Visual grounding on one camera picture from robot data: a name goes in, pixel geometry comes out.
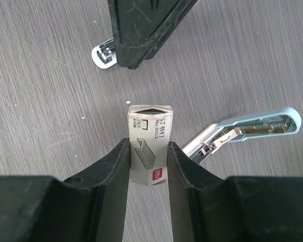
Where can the staples box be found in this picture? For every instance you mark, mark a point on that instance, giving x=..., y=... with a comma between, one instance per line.
x=149, y=134

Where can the white stapler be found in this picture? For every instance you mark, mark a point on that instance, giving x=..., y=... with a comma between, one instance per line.
x=104, y=55

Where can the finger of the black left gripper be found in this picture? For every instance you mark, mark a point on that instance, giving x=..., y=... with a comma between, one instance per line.
x=140, y=28

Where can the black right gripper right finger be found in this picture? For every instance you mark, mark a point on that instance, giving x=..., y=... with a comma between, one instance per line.
x=205, y=207

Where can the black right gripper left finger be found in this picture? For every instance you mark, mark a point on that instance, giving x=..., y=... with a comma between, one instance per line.
x=88, y=206

